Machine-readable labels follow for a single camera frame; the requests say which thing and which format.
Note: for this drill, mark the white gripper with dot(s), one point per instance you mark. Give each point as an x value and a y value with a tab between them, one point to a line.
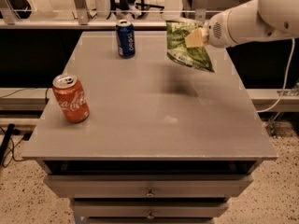
217	31

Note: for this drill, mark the green jalapeno chip bag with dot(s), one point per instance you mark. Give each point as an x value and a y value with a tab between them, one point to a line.
176	31

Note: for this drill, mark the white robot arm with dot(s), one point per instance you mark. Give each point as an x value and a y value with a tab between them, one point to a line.
254	21

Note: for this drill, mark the blue pepsi can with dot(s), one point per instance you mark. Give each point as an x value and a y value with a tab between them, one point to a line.
125	39

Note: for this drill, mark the red coca-cola can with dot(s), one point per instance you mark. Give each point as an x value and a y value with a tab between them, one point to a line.
70	97

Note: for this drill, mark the upper drawer knob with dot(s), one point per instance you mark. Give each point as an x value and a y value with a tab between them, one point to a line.
150	193

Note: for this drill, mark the drawer knob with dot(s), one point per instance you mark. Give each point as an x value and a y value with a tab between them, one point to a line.
150	216
150	193

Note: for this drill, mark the lower drawer knob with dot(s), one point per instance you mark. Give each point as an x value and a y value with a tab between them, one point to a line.
150	216

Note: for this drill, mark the lower grey drawer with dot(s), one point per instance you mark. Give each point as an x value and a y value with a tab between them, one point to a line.
168	208

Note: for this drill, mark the grey drawer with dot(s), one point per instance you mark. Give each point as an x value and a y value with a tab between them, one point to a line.
168	208
96	186

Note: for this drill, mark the upper grey drawer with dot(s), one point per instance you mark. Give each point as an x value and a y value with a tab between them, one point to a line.
96	186

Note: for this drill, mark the metal railing frame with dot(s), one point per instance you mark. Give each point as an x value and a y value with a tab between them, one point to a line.
102	14

